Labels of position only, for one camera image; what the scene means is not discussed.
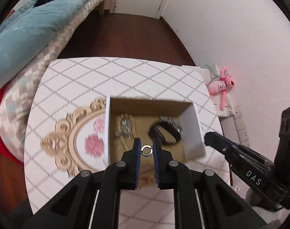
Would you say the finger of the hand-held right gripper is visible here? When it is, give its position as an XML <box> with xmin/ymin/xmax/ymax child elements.
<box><xmin>204</xmin><ymin>131</ymin><xmax>275</xmax><ymax>172</ymax></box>

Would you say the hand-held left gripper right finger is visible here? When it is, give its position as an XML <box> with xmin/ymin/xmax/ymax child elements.
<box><xmin>153</xmin><ymin>138</ymin><xmax>267</xmax><ymax>229</ymax></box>

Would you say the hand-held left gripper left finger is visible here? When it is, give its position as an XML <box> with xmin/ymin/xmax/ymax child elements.
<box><xmin>21</xmin><ymin>138</ymin><xmax>142</xmax><ymax>229</ymax></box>

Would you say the black smart band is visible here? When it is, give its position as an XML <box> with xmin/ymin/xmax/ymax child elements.
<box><xmin>148</xmin><ymin>122</ymin><xmax>183</xmax><ymax>145</ymax></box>

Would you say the cardboard box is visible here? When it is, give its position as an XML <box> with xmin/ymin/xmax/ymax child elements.
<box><xmin>104</xmin><ymin>96</ymin><xmax>207</xmax><ymax>187</ymax></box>

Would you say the thin silver chain necklace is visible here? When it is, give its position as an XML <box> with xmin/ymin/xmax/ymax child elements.
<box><xmin>114</xmin><ymin>117</ymin><xmax>136</xmax><ymax>140</ymax></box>

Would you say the thick silver chain necklace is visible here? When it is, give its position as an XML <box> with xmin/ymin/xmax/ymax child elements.
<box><xmin>159</xmin><ymin>116</ymin><xmax>182</xmax><ymax>131</ymax></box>

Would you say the white power strip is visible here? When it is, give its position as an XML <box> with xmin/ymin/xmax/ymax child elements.
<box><xmin>233</xmin><ymin>105</ymin><xmax>251</xmax><ymax>148</ymax></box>

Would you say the pink plush toy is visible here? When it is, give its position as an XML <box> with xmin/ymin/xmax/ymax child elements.
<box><xmin>205</xmin><ymin>65</ymin><xmax>236</xmax><ymax>111</ymax></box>

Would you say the grey clothes hanger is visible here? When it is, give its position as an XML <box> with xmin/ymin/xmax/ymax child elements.
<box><xmin>204</xmin><ymin>65</ymin><xmax>219</xmax><ymax>78</ymax></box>

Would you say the bed with blue blanket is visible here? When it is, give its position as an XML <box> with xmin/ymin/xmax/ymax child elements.
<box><xmin>0</xmin><ymin>0</ymin><xmax>105</xmax><ymax>164</ymax></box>

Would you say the light blue quilt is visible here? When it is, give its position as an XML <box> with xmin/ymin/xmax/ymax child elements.
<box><xmin>0</xmin><ymin>0</ymin><xmax>115</xmax><ymax>96</ymax></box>

